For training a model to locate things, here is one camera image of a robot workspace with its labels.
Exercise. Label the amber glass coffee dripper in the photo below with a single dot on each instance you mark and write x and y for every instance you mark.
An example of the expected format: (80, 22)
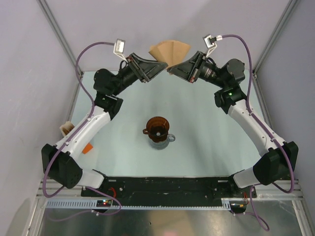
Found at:
(157, 129)

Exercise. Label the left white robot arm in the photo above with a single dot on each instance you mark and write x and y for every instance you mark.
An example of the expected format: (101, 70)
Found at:
(60, 160)

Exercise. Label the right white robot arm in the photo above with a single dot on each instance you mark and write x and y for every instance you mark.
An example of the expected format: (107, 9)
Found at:
(277, 157)

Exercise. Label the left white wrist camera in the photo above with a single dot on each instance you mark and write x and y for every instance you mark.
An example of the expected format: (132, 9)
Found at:
(119, 47)

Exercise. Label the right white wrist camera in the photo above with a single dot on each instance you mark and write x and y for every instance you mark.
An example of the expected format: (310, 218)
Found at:
(211, 44)

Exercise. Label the clear glass pitcher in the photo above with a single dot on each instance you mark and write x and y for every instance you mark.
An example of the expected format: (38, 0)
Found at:
(163, 144)

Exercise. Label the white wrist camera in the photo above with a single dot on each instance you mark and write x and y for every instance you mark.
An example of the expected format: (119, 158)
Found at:
(211, 44)
(119, 47)

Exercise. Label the orange coffee filter box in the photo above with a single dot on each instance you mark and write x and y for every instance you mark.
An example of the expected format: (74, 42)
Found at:
(66, 128)

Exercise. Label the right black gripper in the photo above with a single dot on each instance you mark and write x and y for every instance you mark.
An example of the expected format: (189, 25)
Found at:
(189, 70)

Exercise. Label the brown paper coffee filter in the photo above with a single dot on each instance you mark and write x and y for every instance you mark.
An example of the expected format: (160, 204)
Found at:
(172, 52)

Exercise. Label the aluminium frame rail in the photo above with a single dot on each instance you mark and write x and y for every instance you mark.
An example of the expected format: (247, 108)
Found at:
(263, 193)

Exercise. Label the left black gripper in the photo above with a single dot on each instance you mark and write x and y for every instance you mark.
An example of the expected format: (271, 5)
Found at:
(145, 70)

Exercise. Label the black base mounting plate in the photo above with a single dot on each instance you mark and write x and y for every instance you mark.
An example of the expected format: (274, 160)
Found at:
(169, 191)

